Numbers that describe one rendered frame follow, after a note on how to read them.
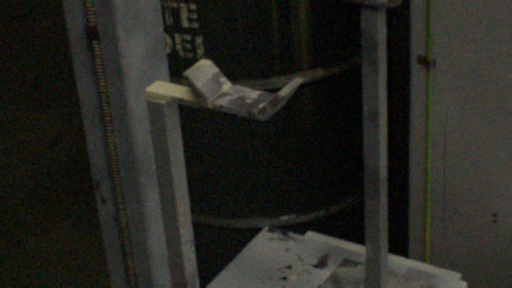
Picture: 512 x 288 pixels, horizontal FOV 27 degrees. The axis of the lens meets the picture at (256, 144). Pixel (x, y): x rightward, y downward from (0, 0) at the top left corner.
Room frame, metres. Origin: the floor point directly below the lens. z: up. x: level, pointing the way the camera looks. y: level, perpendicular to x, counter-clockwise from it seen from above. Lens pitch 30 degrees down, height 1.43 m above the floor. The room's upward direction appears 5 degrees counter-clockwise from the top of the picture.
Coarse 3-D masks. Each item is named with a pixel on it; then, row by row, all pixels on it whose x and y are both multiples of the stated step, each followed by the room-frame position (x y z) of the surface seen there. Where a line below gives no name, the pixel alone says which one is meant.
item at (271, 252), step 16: (256, 240) 0.90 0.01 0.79; (272, 240) 0.90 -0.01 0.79; (288, 240) 0.89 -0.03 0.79; (304, 240) 0.89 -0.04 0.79; (240, 256) 0.87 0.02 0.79; (256, 256) 0.87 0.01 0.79; (272, 256) 0.87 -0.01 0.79; (288, 256) 0.87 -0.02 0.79; (304, 256) 0.86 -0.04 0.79; (320, 256) 0.86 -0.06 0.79; (336, 256) 0.86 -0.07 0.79; (352, 256) 0.86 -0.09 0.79; (224, 272) 0.85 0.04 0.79; (240, 272) 0.85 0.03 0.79; (256, 272) 0.84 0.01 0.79; (272, 272) 0.84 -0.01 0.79; (288, 272) 0.84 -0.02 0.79; (304, 272) 0.84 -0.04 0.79; (320, 272) 0.84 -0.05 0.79; (400, 272) 0.83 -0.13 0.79; (416, 272) 0.82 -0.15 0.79
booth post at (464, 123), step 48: (480, 0) 1.12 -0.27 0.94; (432, 48) 1.15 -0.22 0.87; (480, 48) 1.12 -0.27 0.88; (432, 96) 1.15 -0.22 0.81; (480, 96) 1.12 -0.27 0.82; (432, 144) 1.15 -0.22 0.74; (480, 144) 1.12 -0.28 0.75; (432, 192) 1.15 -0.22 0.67; (480, 192) 1.12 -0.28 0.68; (432, 240) 1.15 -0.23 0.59; (480, 240) 1.12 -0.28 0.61
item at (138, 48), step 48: (96, 0) 0.78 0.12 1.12; (144, 0) 0.80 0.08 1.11; (96, 48) 0.79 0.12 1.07; (144, 48) 0.79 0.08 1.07; (96, 96) 0.79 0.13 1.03; (144, 96) 0.78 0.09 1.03; (96, 144) 0.79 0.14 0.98; (144, 144) 0.78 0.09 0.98; (96, 192) 0.80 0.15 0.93; (144, 192) 0.77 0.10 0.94; (144, 240) 0.77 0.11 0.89
